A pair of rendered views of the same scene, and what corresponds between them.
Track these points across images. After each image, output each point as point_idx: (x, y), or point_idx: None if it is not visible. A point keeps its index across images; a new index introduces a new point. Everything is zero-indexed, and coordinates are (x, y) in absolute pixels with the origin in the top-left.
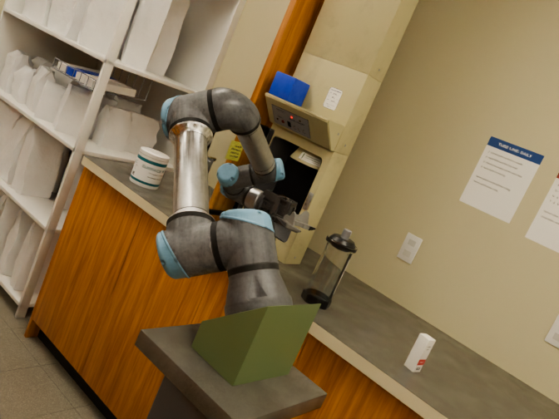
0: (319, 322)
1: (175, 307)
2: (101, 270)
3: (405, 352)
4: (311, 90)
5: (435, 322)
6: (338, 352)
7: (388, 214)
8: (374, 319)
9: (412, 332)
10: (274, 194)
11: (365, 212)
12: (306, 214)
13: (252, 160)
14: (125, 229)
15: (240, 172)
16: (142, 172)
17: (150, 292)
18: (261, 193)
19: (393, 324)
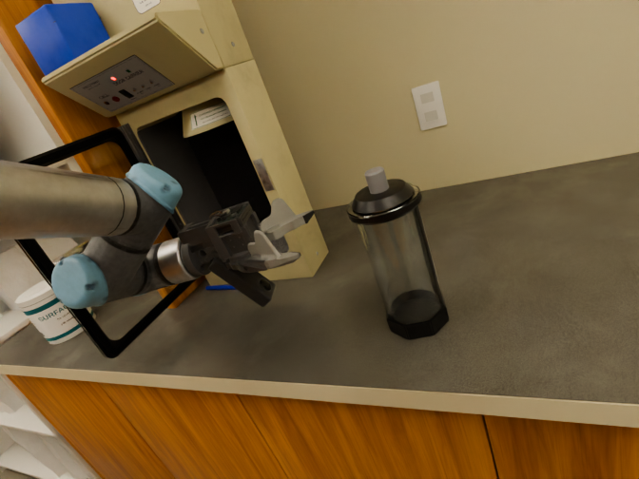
0: (489, 384)
1: (242, 453)
2: (133, 453)
3: (637, 268)
4: (102, 9)
5: (537, 162)
6: (590, 420)
7: (368, 91)
8: (505, 246)
9: (557, 209)
10: (199, 229)
11: (338, 115)
12: (279, 203)
13: (57, 235)
14: (101, 404)
15: (96, 258)
16: (49, 326)
17: (198, 451)
18: (180, 243)
19: (528, 225)
